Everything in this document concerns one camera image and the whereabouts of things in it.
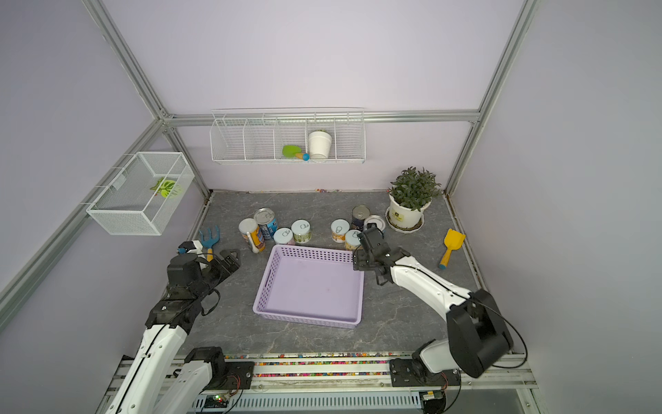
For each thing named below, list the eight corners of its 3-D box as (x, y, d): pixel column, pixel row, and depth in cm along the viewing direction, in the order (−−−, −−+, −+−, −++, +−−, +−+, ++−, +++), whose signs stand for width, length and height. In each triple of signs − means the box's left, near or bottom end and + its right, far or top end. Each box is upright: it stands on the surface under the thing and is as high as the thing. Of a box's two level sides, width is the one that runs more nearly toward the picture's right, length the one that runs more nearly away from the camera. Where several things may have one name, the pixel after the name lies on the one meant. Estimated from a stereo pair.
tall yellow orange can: (244, 248, 104) (233, 228, 93) (256, 237, 108) (246, 215, 97) (258, 256, 102) (248, 236, 91) (269, 244, 106) (261, 223, 95)
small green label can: (292, 244, 105) (289, 235, 100) (294, 228, 110) (292, 219, 106) (310, 244, 105) (309, 235, 100) (312, 228, 110) (310, 219, 106)
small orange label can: (327, 239, 106) (327, 231, 101) (335, 224, 111) (334, 216, 106) (344, 244, 104) (344, 236, 100) (350, 229, 109) (351, 220, 105)
